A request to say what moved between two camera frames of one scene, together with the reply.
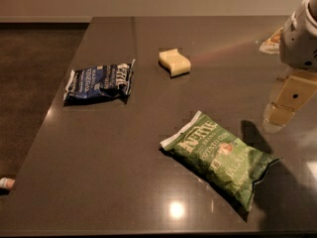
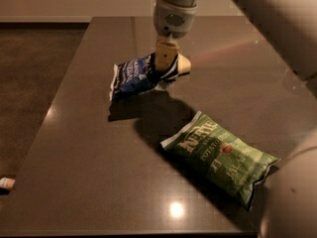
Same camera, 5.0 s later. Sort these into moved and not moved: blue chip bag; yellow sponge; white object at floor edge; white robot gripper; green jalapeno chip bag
Moved: white robot gripper; blue chip bag
Not moved: green jalapeno chip bag; white object at floor edge; yellow sponge
